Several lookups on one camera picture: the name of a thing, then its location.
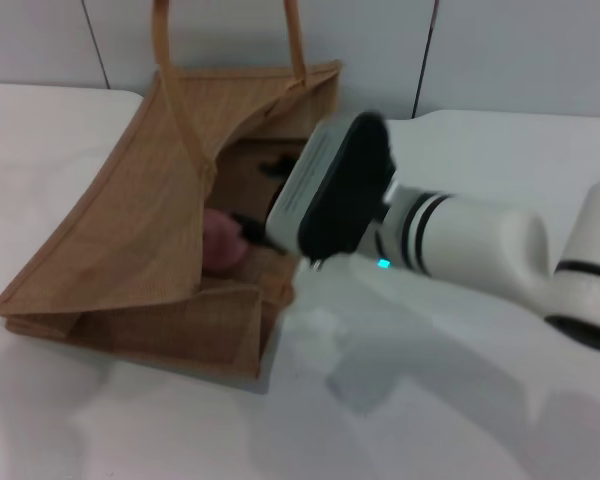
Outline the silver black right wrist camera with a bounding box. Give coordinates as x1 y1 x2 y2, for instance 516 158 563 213
264 111 399 261

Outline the brown jute handbag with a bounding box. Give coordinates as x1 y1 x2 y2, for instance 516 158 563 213
0 0 345 384

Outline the pink peach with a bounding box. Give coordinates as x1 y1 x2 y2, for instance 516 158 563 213
202 208 250 274

